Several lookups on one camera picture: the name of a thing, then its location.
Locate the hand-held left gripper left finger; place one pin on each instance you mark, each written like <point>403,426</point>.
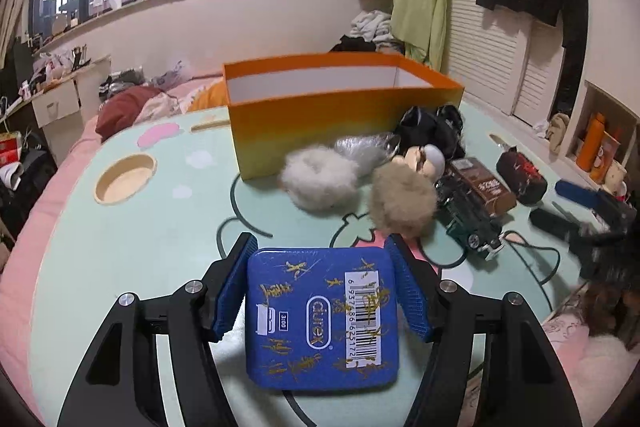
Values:
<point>232,287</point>

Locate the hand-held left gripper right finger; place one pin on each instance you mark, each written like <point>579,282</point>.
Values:
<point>412,292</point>

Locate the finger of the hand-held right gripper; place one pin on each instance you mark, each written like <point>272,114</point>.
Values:
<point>550,222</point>
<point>575,192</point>

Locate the dark red pouch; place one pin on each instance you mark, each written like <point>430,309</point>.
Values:
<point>520,174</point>

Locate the blue tin box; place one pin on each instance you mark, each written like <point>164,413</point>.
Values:
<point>300,307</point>

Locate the brown drink carton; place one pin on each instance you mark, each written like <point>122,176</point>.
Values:
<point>487,189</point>

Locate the green toy car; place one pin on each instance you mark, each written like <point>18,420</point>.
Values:
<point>467,219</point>

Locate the beige fluffy ball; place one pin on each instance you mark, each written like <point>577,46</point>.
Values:
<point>402,202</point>

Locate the white fluffy ball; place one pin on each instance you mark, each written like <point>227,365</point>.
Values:
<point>317,179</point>

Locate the silver plastic bag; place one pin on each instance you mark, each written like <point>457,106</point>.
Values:
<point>362,149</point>

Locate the black plastic bag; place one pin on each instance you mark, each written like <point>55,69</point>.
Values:
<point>430,127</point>

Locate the orange cardboard box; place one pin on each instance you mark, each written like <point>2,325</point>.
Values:
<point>310,127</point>

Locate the cartoon printed desktop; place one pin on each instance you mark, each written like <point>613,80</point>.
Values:
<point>150,247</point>

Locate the orange bottle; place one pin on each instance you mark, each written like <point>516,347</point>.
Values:
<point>590,142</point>

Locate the white louvered closet door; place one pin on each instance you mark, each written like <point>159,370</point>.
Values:
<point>495,57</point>

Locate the orange cloth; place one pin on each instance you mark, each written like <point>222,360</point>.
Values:
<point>210,97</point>

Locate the dark red cloth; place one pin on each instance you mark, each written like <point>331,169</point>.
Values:
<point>125,109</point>

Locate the white drawer cabinet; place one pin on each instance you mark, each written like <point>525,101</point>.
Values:
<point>55,107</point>

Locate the pile of black clothes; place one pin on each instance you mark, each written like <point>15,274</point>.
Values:
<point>357,44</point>

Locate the red cardboard box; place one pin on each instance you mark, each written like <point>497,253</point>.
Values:
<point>10,147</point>

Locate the pile of white clothes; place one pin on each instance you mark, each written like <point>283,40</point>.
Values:
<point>370,24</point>

